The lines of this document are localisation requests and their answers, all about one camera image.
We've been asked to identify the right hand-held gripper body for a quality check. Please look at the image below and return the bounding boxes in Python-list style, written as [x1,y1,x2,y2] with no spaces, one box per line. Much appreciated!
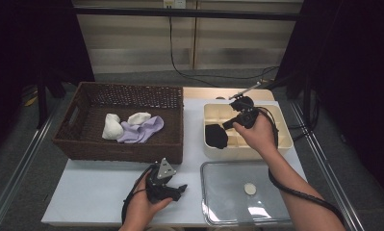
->
[227,81,263,130]

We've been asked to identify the cream divided organizer box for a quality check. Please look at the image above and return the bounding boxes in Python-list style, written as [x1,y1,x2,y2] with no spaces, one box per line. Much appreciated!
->
[202,102,294,161]

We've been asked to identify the person's left hand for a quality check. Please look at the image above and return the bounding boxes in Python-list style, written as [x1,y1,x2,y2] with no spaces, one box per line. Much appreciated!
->
[123,172,174,229]

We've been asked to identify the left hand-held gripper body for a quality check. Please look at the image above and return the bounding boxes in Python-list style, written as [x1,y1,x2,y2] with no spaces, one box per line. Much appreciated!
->
[144,157,178,204]

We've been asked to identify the white wall socket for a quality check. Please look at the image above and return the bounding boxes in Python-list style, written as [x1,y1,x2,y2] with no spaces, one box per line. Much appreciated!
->
[163,0,188,10]

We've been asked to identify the lilac sock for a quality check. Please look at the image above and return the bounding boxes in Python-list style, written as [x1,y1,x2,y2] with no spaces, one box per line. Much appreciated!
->
[116,115,166,144]

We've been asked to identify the black horizontal bar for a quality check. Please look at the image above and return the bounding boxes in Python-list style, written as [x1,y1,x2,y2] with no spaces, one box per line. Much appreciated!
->
[72,7,304,22]

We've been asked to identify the person's right hand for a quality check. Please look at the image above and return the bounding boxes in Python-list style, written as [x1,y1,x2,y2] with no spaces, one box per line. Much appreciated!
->
[232,114,279,158]

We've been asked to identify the clear plastic lid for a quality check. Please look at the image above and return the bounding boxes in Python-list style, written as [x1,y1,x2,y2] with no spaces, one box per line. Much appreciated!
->
[199,160,308,226]

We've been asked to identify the white sock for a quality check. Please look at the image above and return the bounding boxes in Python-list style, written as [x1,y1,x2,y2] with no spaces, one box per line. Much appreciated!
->
[127,111,152,126]
[101,113,124,141]

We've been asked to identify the metal floor rail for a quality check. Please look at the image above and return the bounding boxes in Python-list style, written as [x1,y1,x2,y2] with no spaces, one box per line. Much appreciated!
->
[0,102,64,231]
[290,100,367,231]

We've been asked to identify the small yellow object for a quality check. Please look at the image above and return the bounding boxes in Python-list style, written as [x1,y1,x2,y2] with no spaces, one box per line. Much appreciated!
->
[23,95,38,108]

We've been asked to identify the small white round disc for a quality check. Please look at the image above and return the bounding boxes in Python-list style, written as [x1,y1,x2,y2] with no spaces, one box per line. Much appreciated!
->
[243,182,257,195]

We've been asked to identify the black floor cables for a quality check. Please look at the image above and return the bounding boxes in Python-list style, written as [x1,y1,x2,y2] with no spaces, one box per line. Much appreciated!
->
[287,90,320,142]

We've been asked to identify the dark curtain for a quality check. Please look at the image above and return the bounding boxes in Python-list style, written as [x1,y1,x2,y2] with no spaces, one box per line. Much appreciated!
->
[275,0,384,206]
[0,0,96,162]

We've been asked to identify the black metal stand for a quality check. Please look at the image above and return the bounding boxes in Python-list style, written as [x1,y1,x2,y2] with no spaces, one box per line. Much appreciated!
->
[35,73,67,130]

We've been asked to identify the light wooden board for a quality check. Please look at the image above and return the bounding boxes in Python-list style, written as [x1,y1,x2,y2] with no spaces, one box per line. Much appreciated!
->
[182,87,276,102]

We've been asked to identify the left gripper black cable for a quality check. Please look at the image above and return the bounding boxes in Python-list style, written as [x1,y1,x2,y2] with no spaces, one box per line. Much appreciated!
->
[120,164,157,225]

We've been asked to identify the black hanging wall cable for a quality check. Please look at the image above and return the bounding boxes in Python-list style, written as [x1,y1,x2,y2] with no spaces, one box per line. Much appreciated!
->
[168,15,280,90]

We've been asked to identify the black sock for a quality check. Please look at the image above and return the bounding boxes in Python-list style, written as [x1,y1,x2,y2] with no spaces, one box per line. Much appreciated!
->
[204,123,229,150]

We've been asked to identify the brown wicker basket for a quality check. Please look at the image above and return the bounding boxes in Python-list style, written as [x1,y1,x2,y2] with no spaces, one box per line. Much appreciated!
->
[52,81,185,165]

